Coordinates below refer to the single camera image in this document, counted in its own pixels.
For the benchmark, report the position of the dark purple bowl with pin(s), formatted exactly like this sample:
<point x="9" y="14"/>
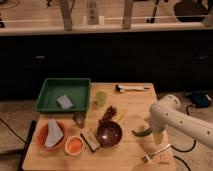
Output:
<point x="109" y="133"/>

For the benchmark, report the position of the green pepper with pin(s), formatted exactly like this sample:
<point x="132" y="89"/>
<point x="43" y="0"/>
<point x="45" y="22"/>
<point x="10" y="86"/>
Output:
<point x="143" y="133"/>

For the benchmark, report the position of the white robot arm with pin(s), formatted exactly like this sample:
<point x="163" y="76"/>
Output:
<point x="165" y="112"/>

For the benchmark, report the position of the wooden block eraser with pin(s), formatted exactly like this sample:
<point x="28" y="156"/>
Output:
<point x="90" y="139"/>

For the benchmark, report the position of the orange bowl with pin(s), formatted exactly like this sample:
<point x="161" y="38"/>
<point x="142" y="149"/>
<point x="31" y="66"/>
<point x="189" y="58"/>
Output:
<point x="42" y="135"/>

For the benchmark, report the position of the grey sponge in tray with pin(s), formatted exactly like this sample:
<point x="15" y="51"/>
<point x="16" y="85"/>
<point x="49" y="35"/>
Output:
<point x="64" y="102"/>

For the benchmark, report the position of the green plastic tray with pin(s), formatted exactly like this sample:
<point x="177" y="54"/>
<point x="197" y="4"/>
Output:
<point x="77" y="89"/>

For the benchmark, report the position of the silver fork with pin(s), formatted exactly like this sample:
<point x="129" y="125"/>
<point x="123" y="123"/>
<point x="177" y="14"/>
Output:
<point x="147" y="158"/>

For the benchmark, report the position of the translucent green plastic cup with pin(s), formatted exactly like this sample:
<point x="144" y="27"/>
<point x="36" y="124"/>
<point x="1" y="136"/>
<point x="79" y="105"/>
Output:
<point x="101" y="98"/>

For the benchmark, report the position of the dark blue object floor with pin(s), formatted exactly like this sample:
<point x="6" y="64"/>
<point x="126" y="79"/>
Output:
<point x="200" y="99"/>

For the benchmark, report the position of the small white orange cup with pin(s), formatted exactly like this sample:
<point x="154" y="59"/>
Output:
<point x="74" y="145"/>

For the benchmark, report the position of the bunch of dark grapes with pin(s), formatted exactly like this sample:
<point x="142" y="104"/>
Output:
<point x="109" y="113"/>

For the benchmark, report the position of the small metal cup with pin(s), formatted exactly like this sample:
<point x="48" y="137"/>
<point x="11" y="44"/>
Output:
<point x="79" y="119"/>

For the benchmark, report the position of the yellow banana piece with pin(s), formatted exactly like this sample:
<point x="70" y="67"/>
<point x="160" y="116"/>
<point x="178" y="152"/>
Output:
<point x="119" y="116"/>

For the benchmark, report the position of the wooden post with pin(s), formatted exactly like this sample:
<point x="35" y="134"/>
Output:
<point x="66" y="14"/>
<point x="127" y="15"/>

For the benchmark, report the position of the wooden post left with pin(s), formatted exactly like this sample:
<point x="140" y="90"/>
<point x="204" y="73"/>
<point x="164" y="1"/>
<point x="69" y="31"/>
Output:
<point x="66" y="14"/>

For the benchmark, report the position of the wooden post right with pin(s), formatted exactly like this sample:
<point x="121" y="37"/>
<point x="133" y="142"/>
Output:
<point x="127" y="15"/>

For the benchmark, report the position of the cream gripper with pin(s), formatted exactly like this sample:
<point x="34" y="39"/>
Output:
<point x="158" y="137"/>

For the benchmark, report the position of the grey cloth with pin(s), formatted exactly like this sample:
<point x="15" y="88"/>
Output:
<point x="54" y="134"/>

